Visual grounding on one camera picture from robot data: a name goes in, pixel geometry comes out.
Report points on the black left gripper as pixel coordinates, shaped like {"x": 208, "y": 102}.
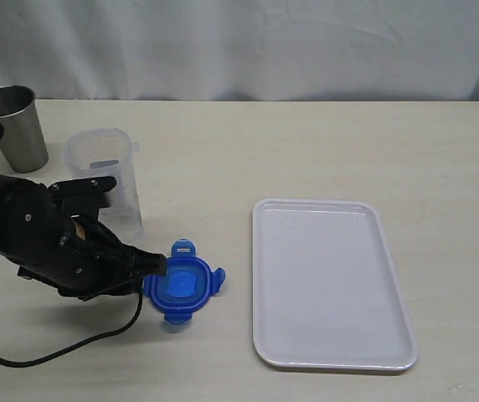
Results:
{"x": 54, "y": 236}

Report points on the blue snap-lock lid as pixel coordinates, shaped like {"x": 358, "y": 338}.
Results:
{"x": 186, "y": 287}

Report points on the steel cup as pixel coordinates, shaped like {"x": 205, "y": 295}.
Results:
{"x": 22, "y": 144}

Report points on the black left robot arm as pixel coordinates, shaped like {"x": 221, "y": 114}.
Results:
{"x": 54, "y": 236}

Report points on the white backdrop curtain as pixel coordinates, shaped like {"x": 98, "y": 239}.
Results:
{"x": 242, "y": 50}

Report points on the white rectangular tray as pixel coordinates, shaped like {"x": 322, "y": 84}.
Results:
{"x": 325, "y": 291}

